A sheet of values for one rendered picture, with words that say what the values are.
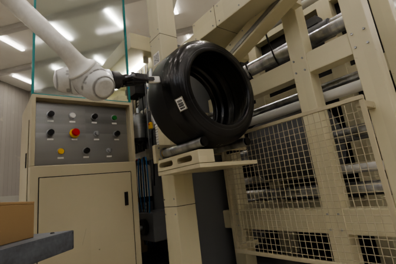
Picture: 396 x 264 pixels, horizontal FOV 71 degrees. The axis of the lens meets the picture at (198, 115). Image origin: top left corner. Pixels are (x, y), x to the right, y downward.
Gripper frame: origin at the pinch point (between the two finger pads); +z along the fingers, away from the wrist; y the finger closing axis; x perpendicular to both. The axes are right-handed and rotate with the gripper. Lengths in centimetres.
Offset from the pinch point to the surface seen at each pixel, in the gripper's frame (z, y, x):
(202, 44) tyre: 25.4, -11.4, -14.0
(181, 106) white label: 4.9, -9.8, 16.1
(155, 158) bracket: 6.5, 23.8, 34.7
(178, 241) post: 11, 27, 79
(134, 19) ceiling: 420, 678, -483
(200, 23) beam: 56, 17, -46
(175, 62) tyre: 8.1, -9.0, -5.1
